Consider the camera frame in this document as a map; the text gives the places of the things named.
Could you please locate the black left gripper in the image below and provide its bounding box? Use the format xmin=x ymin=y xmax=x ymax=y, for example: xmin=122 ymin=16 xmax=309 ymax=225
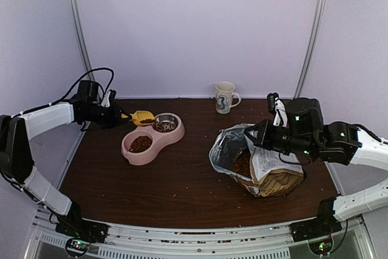
xmin=83 ymin=101 xmax=132 ymax=129

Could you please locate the yellow plastic scoop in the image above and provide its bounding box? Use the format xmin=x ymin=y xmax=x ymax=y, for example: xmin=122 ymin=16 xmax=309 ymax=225
xmin=122 ymin=110 xmax=155 ymax=126

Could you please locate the pink double pet feeder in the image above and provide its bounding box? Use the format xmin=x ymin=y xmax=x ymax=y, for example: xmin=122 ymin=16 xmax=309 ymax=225
xmin=121 ymin=113 xmax=185 ymax=166

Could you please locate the pet food bag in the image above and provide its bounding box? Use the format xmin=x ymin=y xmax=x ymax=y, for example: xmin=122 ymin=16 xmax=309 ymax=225
xmin=209 ymin=124 xmax=305 ymax=198

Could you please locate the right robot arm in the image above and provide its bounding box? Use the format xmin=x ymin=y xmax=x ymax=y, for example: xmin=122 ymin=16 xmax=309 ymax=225
xmin=244 ymin=94 xmax=387 ymax=236

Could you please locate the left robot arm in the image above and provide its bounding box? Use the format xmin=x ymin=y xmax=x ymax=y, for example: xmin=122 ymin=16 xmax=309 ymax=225
xmin=1 ymin=80 xmax=131 ymax=237

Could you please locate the brown kibble in scoop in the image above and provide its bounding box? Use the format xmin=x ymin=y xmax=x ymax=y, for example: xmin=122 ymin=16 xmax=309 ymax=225
xmin=139 ymin=118 xmax=156 ymax=126

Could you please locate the brown kibble in feeder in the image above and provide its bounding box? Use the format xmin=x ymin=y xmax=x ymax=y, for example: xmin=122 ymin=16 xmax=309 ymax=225
xmin=129 ymin=136 xmax=152 ymax=153

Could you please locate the brown kibble in bag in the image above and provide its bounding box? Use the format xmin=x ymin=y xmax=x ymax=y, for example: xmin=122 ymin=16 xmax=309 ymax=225
xmin=233 ymin=152 xmax=251 ymax=178

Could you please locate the stainless steel bowl insert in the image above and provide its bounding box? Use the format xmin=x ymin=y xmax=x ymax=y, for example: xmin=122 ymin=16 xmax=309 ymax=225
xmin=152 ymin=114 xmax=178 ymax=131

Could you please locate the brown kibble in steel bowl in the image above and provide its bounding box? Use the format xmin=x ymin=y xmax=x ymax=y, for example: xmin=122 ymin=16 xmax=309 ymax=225
xmin=155 ymin=123 xmax=176 ymax=133

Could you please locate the white patterned ceramic mug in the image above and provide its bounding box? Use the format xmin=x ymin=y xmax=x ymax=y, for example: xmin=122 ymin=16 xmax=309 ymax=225
xmin=215 ymin=81 xmax=242 ymax=115

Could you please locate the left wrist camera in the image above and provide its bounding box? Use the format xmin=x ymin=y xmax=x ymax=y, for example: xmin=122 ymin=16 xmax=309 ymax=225
xmin=101 ymin=89 xmax=116 ymax=108

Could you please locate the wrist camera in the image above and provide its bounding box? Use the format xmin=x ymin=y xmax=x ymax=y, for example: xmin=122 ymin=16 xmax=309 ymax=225
xmin=267 ymin=93 xmax=287 ymax=127
xmin=101 ymin=89 xmax=116 ymax=108

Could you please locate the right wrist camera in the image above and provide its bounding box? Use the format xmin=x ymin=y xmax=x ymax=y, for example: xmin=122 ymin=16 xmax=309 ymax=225
xmin=267 ymin=93 xmax=287 ymax=127

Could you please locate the black braided left cable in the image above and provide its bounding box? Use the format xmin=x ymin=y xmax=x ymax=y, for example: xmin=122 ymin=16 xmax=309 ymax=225
xmin=48 ymin=67 xmax=115 ymax=111

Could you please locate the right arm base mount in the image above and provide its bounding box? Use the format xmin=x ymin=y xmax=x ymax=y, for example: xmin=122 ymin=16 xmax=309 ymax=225
xmin=290 ymin=197 xmax=343 ymax=257

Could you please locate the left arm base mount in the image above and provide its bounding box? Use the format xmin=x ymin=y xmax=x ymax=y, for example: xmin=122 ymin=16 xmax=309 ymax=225
xmin=50 ymin=202 xmax=109 ymax=258

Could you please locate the aluminium corner post left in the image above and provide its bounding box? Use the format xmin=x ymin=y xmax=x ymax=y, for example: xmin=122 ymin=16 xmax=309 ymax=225
xmin=69 ymin=0 xmax=95 ymax=81

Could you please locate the aluminium corner post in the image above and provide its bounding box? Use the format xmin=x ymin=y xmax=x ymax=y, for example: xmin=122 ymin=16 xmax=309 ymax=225
xmin=293 ymin=0 xmax=327 ymax=98
xmin=69 ymin=0 xmax=95 ymax=81

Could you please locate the aluminium corner post right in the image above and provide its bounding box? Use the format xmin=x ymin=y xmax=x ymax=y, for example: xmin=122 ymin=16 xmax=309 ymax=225
xmin=293 ymin=0 xmax=327 ymax=98

